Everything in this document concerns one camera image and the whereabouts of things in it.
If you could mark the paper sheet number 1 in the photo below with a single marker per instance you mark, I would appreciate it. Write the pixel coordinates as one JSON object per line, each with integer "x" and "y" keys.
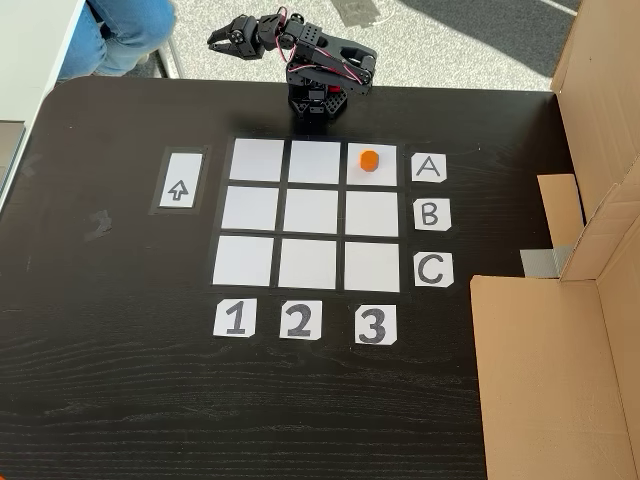
{"x": 235, "y": 318}

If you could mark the paper sheet letter A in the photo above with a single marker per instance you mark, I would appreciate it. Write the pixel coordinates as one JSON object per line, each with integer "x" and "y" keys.
{"x": 429, "y": 168}

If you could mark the person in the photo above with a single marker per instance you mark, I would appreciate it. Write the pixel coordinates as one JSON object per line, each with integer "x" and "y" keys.
{"x": 115, "y": 35}

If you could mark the grey duct tape strip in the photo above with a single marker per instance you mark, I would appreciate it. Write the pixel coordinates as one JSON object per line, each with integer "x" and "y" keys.
{"x": 540, "y": 262}

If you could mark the large brown cardboard screen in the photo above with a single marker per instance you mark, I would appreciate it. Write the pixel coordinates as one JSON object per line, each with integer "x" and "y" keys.
{"x": 550, "y": 375}

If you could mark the paper sheet number 2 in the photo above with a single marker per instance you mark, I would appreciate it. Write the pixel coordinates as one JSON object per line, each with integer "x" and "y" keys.
{"x": 300, "y": 320}

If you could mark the white paper grid sheet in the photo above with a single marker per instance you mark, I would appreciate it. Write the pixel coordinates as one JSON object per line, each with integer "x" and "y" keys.
{"x": 310, "y": 210}

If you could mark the paper sheet number 3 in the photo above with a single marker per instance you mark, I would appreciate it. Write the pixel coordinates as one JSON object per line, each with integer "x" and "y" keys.
{"x": 376, "y": 325}

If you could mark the paper sheet letter B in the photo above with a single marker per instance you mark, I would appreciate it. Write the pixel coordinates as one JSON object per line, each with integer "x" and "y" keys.
{"x": 432, "y": 215}

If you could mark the round orange token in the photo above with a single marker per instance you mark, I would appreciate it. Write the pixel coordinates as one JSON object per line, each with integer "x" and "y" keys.
{"x": 370, "y": 161}

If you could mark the red black bar clamp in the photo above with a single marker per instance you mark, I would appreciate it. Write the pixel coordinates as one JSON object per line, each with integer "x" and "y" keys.
{"x": 334, "y": 90}

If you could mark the paper sheet letter C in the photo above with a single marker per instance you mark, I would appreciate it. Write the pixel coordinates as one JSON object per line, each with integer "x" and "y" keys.
{"x": 433, "y": 270}

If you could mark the white arrow paper sheet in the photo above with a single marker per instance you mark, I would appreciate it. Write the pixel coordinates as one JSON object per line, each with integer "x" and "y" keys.
{"x": 182, "y": 170}

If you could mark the grey floor tape patch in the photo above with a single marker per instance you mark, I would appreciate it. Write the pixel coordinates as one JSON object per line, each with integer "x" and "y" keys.
{"x": 357, "y": 10}

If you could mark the metal chair leg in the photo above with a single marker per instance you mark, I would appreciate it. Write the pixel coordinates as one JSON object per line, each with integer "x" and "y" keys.
{"x": 172, "y": 62}

